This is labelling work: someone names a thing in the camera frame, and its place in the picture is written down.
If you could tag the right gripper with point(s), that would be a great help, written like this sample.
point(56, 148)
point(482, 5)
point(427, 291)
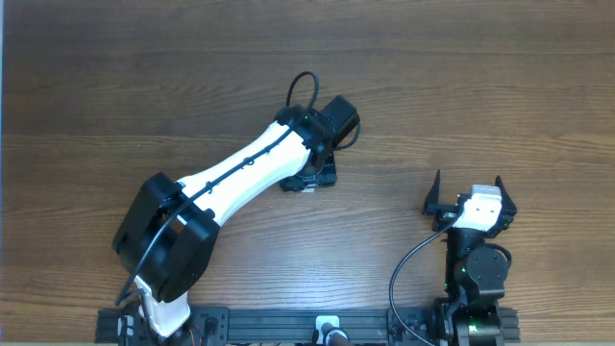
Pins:
point(444, 221)

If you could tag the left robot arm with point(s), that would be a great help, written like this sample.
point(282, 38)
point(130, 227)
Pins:
point(250, 168)

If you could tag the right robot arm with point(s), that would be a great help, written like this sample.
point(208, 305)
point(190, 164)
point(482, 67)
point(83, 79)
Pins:
point(480, 274)

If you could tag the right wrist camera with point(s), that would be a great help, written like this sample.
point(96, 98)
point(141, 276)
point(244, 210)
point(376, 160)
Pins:
point(480, 209)

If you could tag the mounting rail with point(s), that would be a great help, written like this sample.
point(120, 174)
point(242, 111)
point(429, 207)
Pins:
point(278, 324)

